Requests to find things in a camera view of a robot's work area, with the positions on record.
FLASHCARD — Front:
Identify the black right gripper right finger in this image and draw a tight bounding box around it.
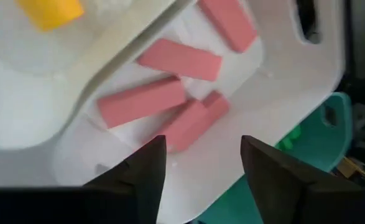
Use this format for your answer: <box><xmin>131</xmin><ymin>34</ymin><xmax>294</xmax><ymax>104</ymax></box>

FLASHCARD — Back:
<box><xmin>240</xmin><ymin>134</ymin><xmax>365</xmax><ymax>224</ymax></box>

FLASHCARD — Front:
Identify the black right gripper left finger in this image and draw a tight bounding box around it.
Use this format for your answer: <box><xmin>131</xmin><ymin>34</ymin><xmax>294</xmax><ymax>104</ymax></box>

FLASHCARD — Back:
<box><xmin>0</xmin><ymin>134</ymin><xmax>168</xmax><ymax>224</ymax></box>

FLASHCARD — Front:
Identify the green block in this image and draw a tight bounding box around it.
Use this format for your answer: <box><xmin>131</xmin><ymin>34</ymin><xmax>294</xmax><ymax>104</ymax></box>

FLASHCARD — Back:
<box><xmin>276</xmin><ymin>124</ymin><xmax>303</xmax><ymax>151</ymax></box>

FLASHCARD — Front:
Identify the green plastic bin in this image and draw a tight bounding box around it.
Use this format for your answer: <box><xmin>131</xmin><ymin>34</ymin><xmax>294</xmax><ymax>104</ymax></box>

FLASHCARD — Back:
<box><xmin>190</xmin><ymin>91</ymin><xmax>354</xmax><ymax>224</ymax></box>

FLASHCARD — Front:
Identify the white plastic bin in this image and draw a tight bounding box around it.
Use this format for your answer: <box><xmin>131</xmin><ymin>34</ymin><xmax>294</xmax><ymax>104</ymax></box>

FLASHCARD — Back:
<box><xmin>51</xmin><ymin>0</ymin><xmax>347</xmax><ymax>224</ymax></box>
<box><xmin>0</xmin><ymin>0</ymin><xmax>195</xmax><ymax>150</ymax></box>

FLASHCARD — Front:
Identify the pink rectangular block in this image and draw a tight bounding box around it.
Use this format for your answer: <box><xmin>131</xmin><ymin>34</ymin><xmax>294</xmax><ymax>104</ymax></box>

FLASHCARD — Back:
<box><xmin>96</xmin><ymin>75</ymin><xmax>188</xmax><ymax>129</ymax></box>
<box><xmin>136</xmin><ymin>37</ymin><xmax>223</xmax><ymax>83</ymax></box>
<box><xmin>196</xmin><ymin>0</ymin><xmax>259</xmax><ymax>54</ymax></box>
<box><xmin>157</xmin><ymin>98</ymin><xmax>211</xmax><ymax>154</ymax></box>
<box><xmin>201</xmin><ymin>90</ymin><xmax>231</xmax><ymax>121</ymax></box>

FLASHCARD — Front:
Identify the yellow cube block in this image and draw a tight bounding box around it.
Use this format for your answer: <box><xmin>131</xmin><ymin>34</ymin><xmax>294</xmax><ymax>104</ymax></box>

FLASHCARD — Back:
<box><xmin>15</xmin><ymin>0</ymin><xmax>85</xmax><ymax>32</ymax></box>

